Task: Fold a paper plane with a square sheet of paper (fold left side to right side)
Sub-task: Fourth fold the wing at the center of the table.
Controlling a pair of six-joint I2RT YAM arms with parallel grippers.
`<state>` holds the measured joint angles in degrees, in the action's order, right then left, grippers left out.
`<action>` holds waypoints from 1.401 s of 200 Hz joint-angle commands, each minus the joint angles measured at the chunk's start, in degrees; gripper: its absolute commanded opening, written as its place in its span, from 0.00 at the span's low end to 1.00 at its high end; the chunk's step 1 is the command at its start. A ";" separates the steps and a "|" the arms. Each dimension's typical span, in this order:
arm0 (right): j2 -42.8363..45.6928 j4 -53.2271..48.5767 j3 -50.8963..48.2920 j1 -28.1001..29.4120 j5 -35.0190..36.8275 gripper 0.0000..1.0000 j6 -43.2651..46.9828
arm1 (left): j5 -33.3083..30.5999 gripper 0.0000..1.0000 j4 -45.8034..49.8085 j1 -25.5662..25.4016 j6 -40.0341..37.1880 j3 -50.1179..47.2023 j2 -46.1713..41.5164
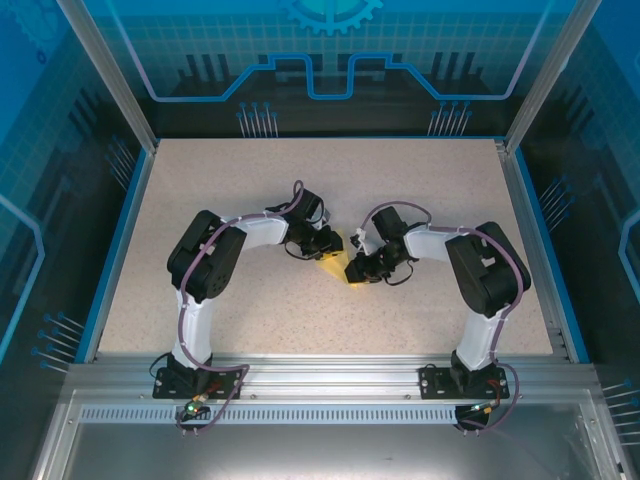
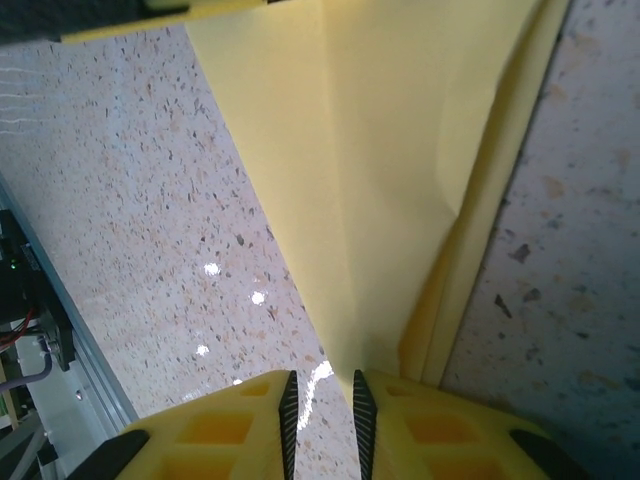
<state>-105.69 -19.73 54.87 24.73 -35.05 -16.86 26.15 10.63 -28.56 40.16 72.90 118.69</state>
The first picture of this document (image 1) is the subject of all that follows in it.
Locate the yellow paper sheet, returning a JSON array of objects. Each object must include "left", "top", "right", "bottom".
[{"left": 314, "top": 227, "right": 354, "bottom": 287}]

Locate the blue table edge strip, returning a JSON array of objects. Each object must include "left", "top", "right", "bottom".
[
  {"left": 81, "top": 147, "right": 160, "bottom": 365},
  {"left": 513, "top": 148, "right": 592, "bottom": 364}
]

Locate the grey metal tray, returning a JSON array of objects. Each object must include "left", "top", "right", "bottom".
[{"left": 27, "top": 389, "right": 631, "bottom": 480}]

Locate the blue printed gear panel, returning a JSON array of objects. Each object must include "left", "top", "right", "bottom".
[{"left": 82, "top": 0, "right": 566, "bottom": 140}]

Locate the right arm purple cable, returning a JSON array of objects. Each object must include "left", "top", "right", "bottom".
[{"left": 361, "top": 201, "right": 526, "bottom": 437}]

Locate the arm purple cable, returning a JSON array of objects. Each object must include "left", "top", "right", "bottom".
[
  {"left": 361, "top": 201, "right": 526, "bottom": 437},
  {"left": 172, "top": 179, "right": 305, "bottom": 437}
]

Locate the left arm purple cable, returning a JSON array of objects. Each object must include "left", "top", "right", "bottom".
[{"left": 172, "top": 179, "right": 305, "bottom": 437}]

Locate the aluminium mounting rail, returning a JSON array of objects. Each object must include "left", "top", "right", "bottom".
[{"left": 64, "top": 351, "right": 601, "bottom": 401}]

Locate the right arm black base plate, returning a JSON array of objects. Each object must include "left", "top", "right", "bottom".
[{"left": 417, "top": 363, "right": 512, "bottom": 401}]

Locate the slotted metal cable duct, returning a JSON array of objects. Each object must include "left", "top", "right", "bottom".
[{"left": 78, "top": 405, "right": 501, "bottom": 427}]

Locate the aluminium table side rail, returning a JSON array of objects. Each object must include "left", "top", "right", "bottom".
[{"left": 493, "top": 139, "right": 572, "bottom": 362}]

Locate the cable connector with LED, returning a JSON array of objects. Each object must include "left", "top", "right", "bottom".
[
  {"left": 465, "top": 398, "right": 503, "bottom": 416},
  {"left": 180, "top": 396, "right": 211, "bottom": 419}
]

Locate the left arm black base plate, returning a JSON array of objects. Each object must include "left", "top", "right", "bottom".
[{"left": 151, "top": 366, "right": 247, "bottom": 402}]

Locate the blue printed enclosure panel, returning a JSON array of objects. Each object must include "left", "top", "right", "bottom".
[
  {"left": 0, "top": 0, "right": 151, "bottom": 480},
  {"left": 519, "top": 0, "right": 640, "bottom": 480}
]

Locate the aluminium frame post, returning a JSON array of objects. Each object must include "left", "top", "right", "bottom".
[
  {"left": 503, "top": 0, "right": 602, "bottom": 155},
  {"left": 53, "top": 0, "right": 162, "bottom": 154}
]

